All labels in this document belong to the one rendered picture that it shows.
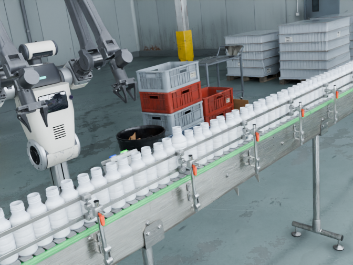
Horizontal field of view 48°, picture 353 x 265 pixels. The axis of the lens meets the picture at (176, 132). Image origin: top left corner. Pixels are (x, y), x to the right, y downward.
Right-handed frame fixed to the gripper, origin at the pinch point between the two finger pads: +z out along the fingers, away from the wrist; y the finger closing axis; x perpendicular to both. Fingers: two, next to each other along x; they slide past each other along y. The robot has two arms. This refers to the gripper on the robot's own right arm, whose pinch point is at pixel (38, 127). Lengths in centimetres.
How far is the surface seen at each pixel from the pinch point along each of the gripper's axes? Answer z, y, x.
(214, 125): 23, 70, -10
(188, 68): -31, 212, 195
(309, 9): -146, 953, 590
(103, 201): 32.9, 6.9, -20.7
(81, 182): 23.6, 1.2, -24.1
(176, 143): 24, 46, -15
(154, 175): 32.5, 30.7, -16.0
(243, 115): 25, 92, -4
